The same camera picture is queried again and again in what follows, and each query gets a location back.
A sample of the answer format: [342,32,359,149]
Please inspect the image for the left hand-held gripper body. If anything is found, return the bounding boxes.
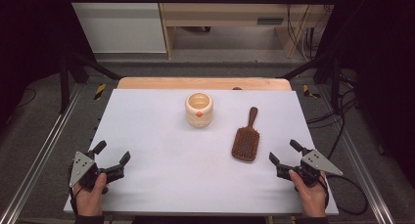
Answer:
[68,150,125,195]

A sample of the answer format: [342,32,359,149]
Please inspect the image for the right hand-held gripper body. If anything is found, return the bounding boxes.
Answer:
[275,148,345,189]

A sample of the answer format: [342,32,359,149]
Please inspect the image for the brown wooden hairbrush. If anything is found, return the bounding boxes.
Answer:
[231,106,261,162]

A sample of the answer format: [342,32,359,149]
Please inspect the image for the cream ringed cup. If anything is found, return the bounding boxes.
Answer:
[185,92,214,128]

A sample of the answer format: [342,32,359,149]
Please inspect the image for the person's left hand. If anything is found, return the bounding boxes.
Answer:
[71,172,109,217]

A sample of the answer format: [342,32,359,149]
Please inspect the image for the person's right hand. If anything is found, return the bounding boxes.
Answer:
[288,169,328,218]

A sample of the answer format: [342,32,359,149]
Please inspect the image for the person's left dark sleeve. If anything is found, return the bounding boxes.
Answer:
[73,213,106,224]

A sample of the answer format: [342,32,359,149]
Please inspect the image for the person's dark sleeve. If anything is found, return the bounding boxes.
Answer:
[73,213,106,224]
[295,215,330,224]

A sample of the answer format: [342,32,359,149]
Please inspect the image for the person's right dark sleeve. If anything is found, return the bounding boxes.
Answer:
[295,215,330,224]

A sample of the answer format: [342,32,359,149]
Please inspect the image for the yellow black hazard tape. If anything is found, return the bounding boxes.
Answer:
[93,82,108,101]
[301,84,322,100]

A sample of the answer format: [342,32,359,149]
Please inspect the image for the white table board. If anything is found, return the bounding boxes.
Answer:
[63,88,340,216]

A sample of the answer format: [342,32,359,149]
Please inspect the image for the black metal stand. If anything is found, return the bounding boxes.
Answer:
[279,52,343,114]
[58,51,122,114]

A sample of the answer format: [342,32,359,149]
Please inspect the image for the person's dark clothing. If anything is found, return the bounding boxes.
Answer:
[131,215,267,224]

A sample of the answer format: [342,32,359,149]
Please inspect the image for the wooden table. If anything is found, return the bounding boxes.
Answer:
[116,76,293,91]

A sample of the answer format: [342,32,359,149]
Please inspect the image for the dark curtain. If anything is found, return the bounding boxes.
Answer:
[317,0,415,181]
[0,0,96,129]

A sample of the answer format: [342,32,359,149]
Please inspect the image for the white cabinet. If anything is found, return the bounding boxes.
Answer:
[65,0,167,54]

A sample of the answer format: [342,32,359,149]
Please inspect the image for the light wooden desk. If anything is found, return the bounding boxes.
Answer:
[156,0,341,60]

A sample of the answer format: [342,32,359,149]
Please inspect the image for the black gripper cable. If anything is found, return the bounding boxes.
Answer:
[67,164,80,216]
[325,174,370,216]

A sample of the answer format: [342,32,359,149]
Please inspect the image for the aluminium floor rail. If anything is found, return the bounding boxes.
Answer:
[317,86,396,224]
[0,83,84,224]

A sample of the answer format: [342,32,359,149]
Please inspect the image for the black floor cables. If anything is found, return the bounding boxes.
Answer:
[305,70,360,160]

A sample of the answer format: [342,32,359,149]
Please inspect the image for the cable bundle under desk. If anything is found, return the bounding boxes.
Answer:
[284,0,328,62]

